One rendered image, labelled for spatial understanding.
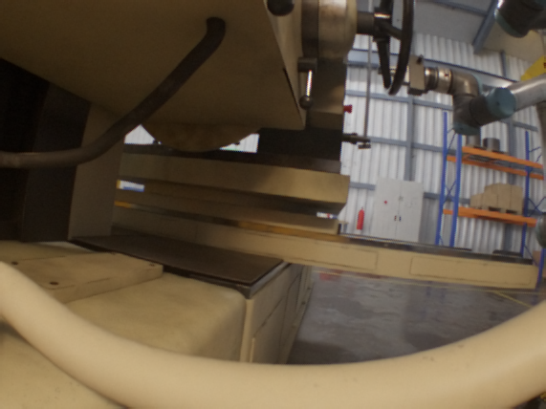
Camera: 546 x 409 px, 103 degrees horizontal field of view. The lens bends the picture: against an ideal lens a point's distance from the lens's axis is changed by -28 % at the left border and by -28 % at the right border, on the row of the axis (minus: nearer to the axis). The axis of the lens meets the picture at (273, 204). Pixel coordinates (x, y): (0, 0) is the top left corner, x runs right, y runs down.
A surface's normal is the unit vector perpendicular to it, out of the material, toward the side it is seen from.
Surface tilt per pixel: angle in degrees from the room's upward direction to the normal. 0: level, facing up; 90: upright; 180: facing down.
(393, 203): 90
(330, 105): 90
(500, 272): 90
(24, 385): 11
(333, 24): 132
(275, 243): 90
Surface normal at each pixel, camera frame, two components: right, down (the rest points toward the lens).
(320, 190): -0.19, -0.07
